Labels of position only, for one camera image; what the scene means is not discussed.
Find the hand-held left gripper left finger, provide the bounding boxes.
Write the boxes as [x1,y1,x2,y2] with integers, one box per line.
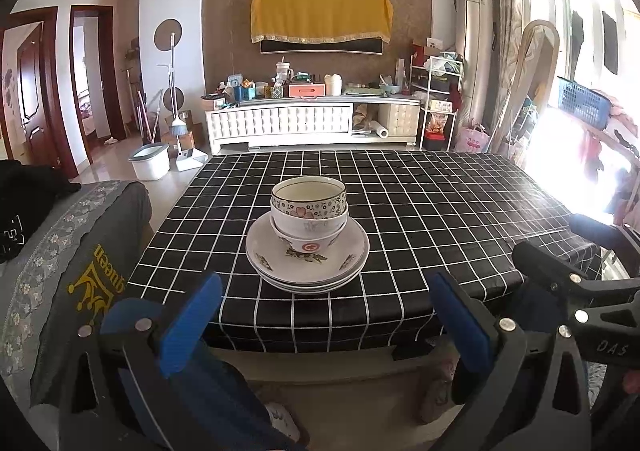
[55,272,223,451]

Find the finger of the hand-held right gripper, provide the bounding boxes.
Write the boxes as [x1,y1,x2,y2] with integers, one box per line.
[570,213,640,257]
[512,241,640,327]

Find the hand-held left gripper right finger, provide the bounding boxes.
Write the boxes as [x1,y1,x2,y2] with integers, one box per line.
[430,272,593,451]

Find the white plate with pink petals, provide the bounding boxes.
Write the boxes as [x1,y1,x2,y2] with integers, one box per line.
[248,256,368,290]

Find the plain white plate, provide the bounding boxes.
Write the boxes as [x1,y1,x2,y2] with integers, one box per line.
[260,271,358,295]

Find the white plate with brown flowers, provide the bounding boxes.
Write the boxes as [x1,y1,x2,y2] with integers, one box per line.
[245,215,371,284]

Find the white bowl with pink flowers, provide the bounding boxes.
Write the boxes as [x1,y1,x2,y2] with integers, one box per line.
[272,221,346,255]

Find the cream white bowl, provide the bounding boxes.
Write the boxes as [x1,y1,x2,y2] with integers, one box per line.
[270,201,349,234]

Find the floral patterned rim bowl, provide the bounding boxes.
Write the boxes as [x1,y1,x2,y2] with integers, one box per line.
[271,176,347,220]

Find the black white checked tablecloth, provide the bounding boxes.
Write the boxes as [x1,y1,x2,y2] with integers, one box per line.
[120,149,608,354]

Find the blue plastic basket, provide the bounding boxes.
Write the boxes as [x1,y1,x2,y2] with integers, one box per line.
[556,76,613,130]

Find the white shoe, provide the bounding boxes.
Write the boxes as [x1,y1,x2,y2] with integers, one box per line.
[265,401,301,442]

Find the pink bag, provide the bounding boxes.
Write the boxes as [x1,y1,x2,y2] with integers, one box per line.
[454,126,491,153]

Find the grey embroidered sofa cover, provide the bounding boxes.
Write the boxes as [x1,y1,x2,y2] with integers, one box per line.
[0,180,153,412]

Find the white dustpan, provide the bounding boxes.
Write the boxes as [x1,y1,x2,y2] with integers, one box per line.
[175,147,208,172]

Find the white mop bucket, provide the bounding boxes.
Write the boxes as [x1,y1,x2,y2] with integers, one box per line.
[128,143,171,182]

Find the standing oval mirror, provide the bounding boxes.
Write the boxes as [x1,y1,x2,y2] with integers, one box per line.
[492,20,561,166]

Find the cardboard box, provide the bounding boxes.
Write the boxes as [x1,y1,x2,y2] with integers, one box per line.
[165,110,203,152]

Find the dark hanging garment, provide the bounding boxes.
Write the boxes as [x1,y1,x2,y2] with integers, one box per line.
[570,11,585,62]
[601,11,620,74]

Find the white metal shelf rack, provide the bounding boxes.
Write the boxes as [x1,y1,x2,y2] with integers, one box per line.
[409,51,463,152]

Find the black cloth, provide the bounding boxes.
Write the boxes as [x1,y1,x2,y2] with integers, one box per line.
[0,160,82,264]

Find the white tufted television cabinet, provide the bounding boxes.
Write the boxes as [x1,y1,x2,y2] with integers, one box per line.
[205,96,422,155]

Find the leaning wooden sticks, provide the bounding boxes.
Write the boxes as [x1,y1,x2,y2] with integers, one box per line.
[125,68,161,144]

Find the standing air conditioner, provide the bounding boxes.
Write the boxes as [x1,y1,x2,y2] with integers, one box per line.
[455,0,493,142]

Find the patterned curtain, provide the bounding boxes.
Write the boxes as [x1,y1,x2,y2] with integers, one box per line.
[487,0,526,132]

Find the pink storage box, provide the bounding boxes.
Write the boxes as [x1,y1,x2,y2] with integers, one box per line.
[288,82,327,99]

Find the dark wooden door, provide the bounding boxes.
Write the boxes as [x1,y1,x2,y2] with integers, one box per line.
[0,6,78,179]

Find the black television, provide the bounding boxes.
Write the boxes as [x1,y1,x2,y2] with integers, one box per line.
[260,37,383,55]

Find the yellow cloth cover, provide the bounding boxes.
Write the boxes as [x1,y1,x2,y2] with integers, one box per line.
[250,0,393,46]

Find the long-handled broom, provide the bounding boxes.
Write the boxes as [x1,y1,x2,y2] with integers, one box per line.
[156,32,190,136]

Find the brown round wall decoration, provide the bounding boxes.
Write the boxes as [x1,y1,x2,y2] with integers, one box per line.
[160,86,185,114]
[153,18,182,50]

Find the dark wooden doorway frame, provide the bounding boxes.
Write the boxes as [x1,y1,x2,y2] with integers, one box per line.
[69,5,126,142]

